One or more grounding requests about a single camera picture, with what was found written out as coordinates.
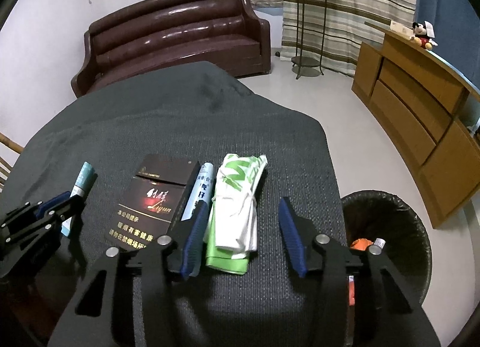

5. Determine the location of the red plastic bag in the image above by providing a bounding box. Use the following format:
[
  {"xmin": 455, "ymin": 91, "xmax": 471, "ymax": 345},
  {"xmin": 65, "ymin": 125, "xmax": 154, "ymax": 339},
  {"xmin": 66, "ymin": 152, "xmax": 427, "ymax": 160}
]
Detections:
[
  {"xmin": 351, "ymin": 238, "xmax": 374, "ymax": 251},
  {"xmin": 348, "ymin": 275, "xmax": 356, "ymax": 306}
]

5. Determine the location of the teal white tube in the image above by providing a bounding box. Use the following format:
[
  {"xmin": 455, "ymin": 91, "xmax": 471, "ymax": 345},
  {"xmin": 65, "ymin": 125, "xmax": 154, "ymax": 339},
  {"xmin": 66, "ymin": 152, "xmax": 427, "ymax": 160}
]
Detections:
[{"xmin": 61, "ymin": 161, "xmax": 98, "ymax": 237}]

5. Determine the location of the green white bag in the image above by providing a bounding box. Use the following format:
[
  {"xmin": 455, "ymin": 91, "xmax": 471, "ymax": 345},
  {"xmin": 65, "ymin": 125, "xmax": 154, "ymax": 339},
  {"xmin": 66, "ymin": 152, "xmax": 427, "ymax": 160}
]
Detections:
[{"xmin": 204, "ymin": 153, "xmax": 268, "ymax": 276}]

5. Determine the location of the black round trash bin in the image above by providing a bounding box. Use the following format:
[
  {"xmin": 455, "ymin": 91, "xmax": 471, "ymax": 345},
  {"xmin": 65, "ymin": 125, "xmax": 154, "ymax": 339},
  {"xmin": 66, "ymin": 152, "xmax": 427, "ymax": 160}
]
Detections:
[{"xmin": 342, "ymin": 190, "xmax": 433, "ymax": 302}]

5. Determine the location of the bamboo chair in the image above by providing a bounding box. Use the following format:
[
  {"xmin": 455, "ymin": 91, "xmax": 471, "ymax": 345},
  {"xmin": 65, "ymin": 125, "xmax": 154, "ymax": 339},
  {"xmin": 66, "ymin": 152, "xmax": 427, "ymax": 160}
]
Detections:
[{"xmin": 0, "ymin": 133, "xmax": 24, "ymax": 192}]

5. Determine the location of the dark cigarette carton box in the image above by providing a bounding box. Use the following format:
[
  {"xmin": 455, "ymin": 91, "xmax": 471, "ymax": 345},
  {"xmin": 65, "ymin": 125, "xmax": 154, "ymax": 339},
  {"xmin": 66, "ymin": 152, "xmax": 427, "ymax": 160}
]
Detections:
[{"xmin": 106, "ymin": 154, "xmax": 200, "ymax": 251}]

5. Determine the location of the blue white toothpaste tube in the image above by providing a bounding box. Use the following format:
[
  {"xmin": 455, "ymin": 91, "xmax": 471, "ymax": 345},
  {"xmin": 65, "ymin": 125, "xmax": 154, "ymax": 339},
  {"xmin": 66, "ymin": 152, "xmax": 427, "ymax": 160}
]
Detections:
[{"xmin": 181, "ymin": 162, "xmax": 215, "ymax": 221}]

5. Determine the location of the dark green table cloth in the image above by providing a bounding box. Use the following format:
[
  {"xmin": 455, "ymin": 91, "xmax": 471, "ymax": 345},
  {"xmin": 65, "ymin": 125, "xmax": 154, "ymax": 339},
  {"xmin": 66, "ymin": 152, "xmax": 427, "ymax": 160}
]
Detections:
[{"xmin": 1, "ymin": 62, "xmax": 346, "ymax": 346}]

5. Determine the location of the wooden sideboard cabinet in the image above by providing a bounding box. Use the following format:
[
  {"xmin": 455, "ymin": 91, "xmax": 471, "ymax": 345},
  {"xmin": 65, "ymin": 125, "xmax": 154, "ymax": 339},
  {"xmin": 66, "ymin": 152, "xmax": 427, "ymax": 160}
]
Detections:
[{"xmin": 352, "ymin": 23, "xmax": 479, "ymax": 228}]

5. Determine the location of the dark brown leather sofa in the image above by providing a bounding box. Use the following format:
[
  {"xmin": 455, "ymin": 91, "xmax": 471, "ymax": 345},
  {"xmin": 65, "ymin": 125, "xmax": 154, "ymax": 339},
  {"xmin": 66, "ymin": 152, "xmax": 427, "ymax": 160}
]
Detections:
[{"xmin": 71, "ymin": 0, "xmax": 271, "ymax": 98}]

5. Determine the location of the Mickey Mouse plush toy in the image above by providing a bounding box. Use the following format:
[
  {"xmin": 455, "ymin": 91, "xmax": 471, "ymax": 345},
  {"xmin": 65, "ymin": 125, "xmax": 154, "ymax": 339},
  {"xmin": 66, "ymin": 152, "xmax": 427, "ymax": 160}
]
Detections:
[{"xmin": 409, "ymin": 21, "xmax": 438, "ymax": 50}]

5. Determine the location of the small cardboard box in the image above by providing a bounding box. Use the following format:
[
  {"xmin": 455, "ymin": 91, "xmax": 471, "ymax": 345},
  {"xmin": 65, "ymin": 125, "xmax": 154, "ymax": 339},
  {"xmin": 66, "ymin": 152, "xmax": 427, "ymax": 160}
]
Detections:
[{"xmin": 390, "ymin": 20, "xmax": 414, "ymax": 39}]

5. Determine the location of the beige striped curtain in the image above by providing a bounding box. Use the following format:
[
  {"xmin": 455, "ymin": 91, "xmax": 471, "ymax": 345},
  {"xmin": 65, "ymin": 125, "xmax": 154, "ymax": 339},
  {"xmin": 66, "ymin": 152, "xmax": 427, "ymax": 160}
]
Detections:
[{"xmin": 281, "ymin": 0, "xmax": 416, "ymax": 75}]

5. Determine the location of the black metal plant stand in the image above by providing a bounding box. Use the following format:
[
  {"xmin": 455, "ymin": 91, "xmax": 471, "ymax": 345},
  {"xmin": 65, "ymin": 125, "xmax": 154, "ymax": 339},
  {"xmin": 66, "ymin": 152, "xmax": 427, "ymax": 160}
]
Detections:
[{"xmin": 290, "ymin": 0, "xmax": 329, "ymax": 80}]

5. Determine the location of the blue curtain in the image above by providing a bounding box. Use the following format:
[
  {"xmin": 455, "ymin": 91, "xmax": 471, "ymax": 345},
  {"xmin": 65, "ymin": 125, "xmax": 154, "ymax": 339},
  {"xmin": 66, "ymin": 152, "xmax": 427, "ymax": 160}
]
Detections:
[{"xmin": 415, "ymin": 0, "xmax": 479, "ymax": 86}]

